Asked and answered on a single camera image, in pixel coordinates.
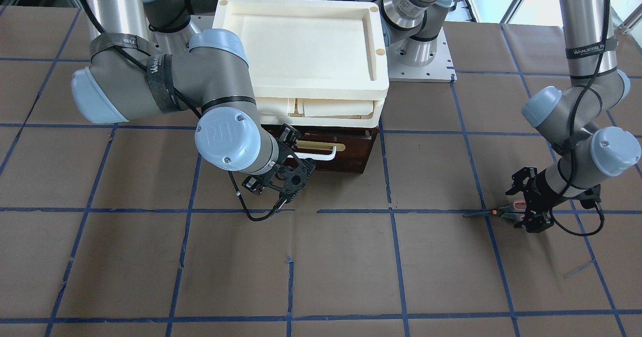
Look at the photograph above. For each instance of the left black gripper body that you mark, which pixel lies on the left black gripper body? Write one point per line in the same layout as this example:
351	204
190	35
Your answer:
537	190

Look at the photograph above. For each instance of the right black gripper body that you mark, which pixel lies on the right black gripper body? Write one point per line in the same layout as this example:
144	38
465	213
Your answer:
285	159

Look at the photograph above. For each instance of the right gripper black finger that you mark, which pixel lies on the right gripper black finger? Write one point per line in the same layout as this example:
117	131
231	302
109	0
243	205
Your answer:
280	203

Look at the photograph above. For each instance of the grey orange scissors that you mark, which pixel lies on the grey orange scissors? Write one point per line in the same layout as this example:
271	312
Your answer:
514	212

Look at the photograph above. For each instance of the wooden drawer with white handle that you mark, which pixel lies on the wooden drawer with white handle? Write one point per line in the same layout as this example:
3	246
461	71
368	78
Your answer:
352	150

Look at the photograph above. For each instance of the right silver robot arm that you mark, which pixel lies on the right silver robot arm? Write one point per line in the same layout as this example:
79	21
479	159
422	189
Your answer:
146	61

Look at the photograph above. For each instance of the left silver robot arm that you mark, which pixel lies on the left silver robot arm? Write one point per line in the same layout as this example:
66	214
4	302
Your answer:
588	154

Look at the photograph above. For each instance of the dark brown wooden cabinet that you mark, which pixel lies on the dark brown wooden cabinet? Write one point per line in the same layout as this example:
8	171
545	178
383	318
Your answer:
336	130

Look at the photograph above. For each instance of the cream plastic tray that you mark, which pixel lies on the cream plastic tray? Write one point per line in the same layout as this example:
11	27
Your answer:
312	62

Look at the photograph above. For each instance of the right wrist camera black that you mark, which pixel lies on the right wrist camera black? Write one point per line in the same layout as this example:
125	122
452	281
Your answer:
254	185

